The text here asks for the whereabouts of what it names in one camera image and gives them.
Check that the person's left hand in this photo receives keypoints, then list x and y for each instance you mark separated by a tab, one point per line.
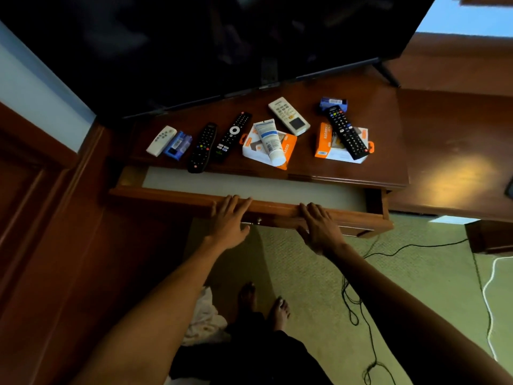
226	224

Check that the person's right hand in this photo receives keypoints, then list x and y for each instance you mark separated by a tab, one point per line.
322	232

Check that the person's right thumb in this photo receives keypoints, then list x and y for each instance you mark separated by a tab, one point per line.
303	235

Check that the person's right little finger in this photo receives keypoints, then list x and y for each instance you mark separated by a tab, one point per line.
329	216

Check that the person's left thumb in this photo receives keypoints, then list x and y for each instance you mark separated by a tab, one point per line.
245	229

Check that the person's left little finger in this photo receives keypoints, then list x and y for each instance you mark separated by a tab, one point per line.
215	208

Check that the person's left middle finger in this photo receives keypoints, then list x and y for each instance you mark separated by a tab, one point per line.
233	203

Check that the person's right middle finger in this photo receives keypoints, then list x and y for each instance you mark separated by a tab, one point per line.
313	210

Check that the wooden drawer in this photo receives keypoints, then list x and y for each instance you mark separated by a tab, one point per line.
168	196

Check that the person's left forearm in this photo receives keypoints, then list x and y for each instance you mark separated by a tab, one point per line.
160	312

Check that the person's right forearm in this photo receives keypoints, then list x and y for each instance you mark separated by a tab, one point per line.
400	312

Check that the orange and white box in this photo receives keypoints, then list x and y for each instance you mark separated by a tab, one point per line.
326	147
256	150

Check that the slim black remote control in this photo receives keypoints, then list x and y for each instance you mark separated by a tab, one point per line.
202	147

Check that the person's left foot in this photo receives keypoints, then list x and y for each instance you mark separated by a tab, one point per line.
247	298

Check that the person's foot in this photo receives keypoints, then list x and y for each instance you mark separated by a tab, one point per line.
247	298
278	314

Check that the white cream tube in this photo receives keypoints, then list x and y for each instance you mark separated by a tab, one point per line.
271	142

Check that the blue battery blister pack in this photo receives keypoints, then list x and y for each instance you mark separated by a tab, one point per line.
178	145

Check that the person's right foot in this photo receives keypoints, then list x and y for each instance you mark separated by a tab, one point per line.
278	314

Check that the large black remote control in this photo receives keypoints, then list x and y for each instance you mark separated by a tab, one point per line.
346	132

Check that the small white remote control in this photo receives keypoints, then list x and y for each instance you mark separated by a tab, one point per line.
161	141

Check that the white air conditioner remote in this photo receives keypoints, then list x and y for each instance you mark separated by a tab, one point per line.
289	115

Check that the pale pink cloth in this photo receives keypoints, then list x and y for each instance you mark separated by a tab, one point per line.
204	318

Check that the wooden television cabinet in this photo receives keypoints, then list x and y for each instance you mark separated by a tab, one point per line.
372	128

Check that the small blue box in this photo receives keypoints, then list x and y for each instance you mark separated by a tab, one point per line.
333	103

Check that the person's black shorts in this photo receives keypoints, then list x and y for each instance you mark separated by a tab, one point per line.
256	356

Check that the wooden desk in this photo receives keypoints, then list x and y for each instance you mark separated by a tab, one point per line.
449	156

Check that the black television stand foot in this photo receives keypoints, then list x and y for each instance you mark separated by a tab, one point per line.
387	74

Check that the black flat television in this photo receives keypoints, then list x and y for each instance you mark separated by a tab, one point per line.
200	48

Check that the dark object on desk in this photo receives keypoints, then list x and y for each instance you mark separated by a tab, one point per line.
509	189

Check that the wooden door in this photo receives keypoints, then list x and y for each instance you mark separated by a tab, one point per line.
28	188

